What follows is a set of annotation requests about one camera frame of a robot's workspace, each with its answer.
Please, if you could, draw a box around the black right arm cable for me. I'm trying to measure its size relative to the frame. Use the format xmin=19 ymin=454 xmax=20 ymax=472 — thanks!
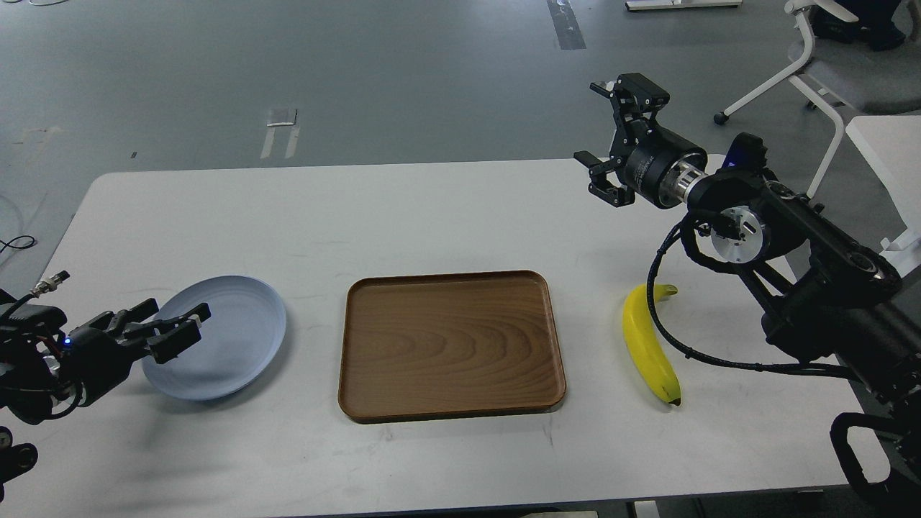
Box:
xmin=646 ymin=219 xmax=861 ymax=381

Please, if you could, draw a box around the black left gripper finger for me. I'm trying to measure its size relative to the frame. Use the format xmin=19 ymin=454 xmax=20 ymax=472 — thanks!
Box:
xmin=122 ymin=303 xmax=212 ymax=364
xmin=108 ymin=298 xmax=159 ymax=340

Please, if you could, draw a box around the light blue plate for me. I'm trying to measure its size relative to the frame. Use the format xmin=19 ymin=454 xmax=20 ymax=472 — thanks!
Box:
xmin=142 ymin=276 xmax=287 ymax=402

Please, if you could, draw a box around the brown wooden tray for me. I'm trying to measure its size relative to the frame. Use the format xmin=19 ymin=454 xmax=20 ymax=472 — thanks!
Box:
xmin=338 ymin=270 xmax=567 ymax=424

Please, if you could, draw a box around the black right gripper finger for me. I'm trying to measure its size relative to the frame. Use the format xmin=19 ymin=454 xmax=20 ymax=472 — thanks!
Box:
xmin=590 ymin=73 xmax=670 ymax=145
xmin=573 ymin=150 xmax=635 ymax=207

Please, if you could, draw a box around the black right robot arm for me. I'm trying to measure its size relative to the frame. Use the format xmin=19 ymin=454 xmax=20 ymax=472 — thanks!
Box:
xmin=573 ymin=73 xmax=919 ymax=516

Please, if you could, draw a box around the white side table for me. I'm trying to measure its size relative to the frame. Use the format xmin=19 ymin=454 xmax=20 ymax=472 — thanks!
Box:
xmin=845 ymin=114 xmax=920 ymax=276

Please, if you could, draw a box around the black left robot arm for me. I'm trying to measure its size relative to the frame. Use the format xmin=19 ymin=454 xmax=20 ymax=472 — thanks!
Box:
xmin=1 ymin=271 xmax=211 ymax=425

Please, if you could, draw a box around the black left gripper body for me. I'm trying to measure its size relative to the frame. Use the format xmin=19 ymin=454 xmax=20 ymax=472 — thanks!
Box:
xmin=63 ymin=311 xmax=141 ymax=407

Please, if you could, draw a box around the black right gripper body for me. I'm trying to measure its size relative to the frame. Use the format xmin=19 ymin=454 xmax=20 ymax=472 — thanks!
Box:
xmin=608 ymin=122 xmax=708 ymax=209

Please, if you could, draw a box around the white grey office chair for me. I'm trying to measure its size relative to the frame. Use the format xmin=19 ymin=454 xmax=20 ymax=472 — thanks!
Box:
xmin=713 ymin=1 xmax=920 ymax=197

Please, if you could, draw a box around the yellow banana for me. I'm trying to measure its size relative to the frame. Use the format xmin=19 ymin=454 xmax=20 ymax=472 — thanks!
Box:
xmin=621 ymin=284 xmax=682 ymax=406

